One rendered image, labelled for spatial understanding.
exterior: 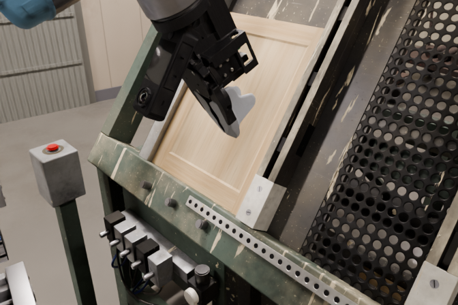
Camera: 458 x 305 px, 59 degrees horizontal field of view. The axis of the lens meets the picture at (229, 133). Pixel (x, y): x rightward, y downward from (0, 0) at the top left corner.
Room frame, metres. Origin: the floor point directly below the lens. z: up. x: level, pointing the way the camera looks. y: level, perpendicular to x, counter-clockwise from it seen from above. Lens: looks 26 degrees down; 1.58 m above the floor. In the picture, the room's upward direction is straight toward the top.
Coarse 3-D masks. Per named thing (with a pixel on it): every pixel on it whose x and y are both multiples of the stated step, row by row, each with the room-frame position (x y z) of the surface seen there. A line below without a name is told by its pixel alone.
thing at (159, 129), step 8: (184, 88) 1.27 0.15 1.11; (176, 96) 1.25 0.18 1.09; (176, 104) 1.25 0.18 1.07; (168, 112) 1.23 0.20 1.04; (168, 120) 1.22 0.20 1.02; (152, 128) 1.23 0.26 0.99; (160, 128) 1.21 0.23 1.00; (152, 136) 1.20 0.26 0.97; (160, 136) 1.20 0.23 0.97; (144, 144) 1.20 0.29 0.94; (152, 144) 1.18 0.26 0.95; (144, 152) 1.18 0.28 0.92; (152, 152) 1.17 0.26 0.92; (152, 160) 1.17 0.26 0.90
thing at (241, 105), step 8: (224, 88) 0.50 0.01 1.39; (232, 88) 0.50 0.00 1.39; (232, 96) 0.50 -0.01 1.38; (240, 96) 0.51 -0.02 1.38; (248, 96) 0.52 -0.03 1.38; (216, 104) 0.48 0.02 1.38; (232, 104) 0.50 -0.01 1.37; (240, 104) 0.51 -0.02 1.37; (248, 104) 0.52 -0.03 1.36; (216, 112) 0.50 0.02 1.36; (240, 112) 0.51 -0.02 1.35; (248, 112) 0.52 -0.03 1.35; (224, 120) 0.49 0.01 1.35; (240, 120) 0.51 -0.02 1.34; (224, 128) 0.51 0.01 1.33; (232, 128) 0.50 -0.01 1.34; (232, 136) 0.52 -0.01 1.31
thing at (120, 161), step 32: (96, 160) 1.28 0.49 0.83; (128, 160) 1.19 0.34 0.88; (160, 192) 1.03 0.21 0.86; (192, 192) 0.97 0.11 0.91; (192, 224) 0.90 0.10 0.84; (224, 256) 0.79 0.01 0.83; (256, 256) 0.75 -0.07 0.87; (288, 256) 0.71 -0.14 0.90; (256, 288) 0.70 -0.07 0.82; (288, 288) 0.66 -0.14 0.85; (352, 288) 0.63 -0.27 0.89
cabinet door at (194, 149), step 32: (256, 32) 1.25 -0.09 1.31; (288, 32) 1.18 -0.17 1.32; (320, 32) 1.11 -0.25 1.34; (288, 64) 1.11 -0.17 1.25; (192, 96) 1.24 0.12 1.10; (256, 96) 1.10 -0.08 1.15; (288, 96) 1.03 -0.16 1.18; (192, 128) 1.16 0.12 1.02; (256, 128) 1.03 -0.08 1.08; (160, 160) 1.15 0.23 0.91; (192, 160) 1.08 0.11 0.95; (224, 160) 1.02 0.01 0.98; (256, 160) 0.96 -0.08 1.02; (224, 192) 0.94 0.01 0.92
